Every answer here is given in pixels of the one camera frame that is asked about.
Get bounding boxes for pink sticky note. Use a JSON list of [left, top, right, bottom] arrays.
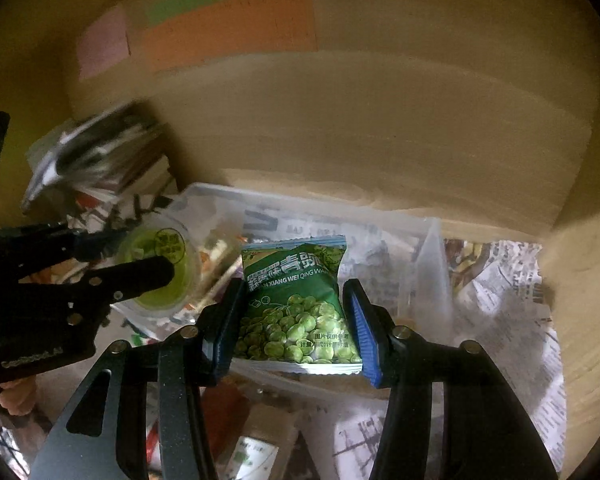
[[76, 6, 130, 80]]

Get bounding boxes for green round jelly cup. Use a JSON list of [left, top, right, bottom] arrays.
[[114, 214, 201, 318]]

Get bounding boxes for stack of magazines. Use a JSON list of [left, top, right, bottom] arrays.
[[20, 101, 170, 211]]

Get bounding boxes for green peas snack packet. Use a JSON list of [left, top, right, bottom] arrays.
[[234, 235, 362, 375]]

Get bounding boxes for orange sticky note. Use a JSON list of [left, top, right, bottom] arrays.
[[143, 0, 317, 72]]

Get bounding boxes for black white patterned bag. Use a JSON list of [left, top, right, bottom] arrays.
[[64, 192, 182, 241]]

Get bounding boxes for clear plastic container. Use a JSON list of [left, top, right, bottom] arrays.
[[117, 184, 452, 375]]

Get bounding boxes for newspaper sheet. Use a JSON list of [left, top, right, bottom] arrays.
[[329, 238, 569, 476]]

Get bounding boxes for person's left hand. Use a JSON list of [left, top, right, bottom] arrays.
[[0, 376, 36, 416]]

